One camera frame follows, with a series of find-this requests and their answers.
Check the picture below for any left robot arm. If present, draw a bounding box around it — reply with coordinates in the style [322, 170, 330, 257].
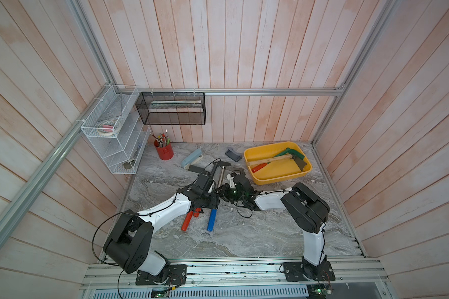
[104, 171, 220, 277]

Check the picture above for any white wire mesh shelf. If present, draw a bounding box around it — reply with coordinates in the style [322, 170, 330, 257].
[81, 85, 150, 174]

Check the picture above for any red metal pencil cup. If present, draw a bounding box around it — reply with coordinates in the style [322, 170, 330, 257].
[154, 141, 174, 161]

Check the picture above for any green hoe red grip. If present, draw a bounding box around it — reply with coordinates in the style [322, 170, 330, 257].
[251, 147, 306, 174]

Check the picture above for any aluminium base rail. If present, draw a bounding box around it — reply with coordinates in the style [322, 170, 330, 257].
[80, 255, 390, 290]

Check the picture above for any tape roll on shelf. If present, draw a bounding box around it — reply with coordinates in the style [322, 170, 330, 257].
[96, 119, 122, 137]

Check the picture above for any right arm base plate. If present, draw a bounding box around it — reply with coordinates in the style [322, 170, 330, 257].
[280, 260, 336, 282]

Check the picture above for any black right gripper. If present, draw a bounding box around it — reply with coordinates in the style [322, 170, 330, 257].
[212, 184, 246, 204]

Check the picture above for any light blue stapler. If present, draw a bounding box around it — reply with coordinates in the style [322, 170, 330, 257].
[181, 148, 203, 170]

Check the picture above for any speckled hoe inner red grip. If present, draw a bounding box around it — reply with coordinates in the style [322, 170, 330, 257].
[210, 159, 231, 191]

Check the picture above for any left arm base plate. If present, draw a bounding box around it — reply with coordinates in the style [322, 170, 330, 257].
[135, 264, 187, 287]

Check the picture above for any wooden handle hoe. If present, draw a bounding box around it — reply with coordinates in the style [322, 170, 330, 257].
[247, 154, 308, 173]

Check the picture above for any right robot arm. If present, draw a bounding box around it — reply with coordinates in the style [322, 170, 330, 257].
[217, 174, 330, 268]

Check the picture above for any black wire mesh basket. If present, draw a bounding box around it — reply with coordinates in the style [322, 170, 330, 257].
[135, 91, 207, 125]

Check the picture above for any speckled hoe red grip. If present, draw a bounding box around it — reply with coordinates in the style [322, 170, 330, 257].
[180, 164, 210, 232]
[210, 159, 231, 191]

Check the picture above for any speckled hoe outer red grip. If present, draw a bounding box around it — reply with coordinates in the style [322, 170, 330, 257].
[180, 164, 210, 232]

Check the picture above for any yellow plastic storage box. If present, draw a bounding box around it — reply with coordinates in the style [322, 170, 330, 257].
[244, 142, 313, 186]

